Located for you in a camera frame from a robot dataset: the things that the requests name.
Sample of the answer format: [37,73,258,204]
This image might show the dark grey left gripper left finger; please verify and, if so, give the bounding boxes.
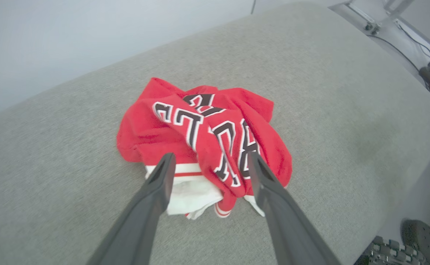
[87,153,176,265]

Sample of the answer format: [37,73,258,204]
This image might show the white metal frame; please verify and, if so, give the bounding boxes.
[344,0,411,36]

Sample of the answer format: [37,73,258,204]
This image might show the red jersey with white sleeves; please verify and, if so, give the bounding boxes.
[116,77,293,220]

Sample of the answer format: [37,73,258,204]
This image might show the grey fabric sofa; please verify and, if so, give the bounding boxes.
[0,2,430,265]

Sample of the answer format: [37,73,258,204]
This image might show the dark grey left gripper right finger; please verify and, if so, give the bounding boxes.
[250,153,342,265]

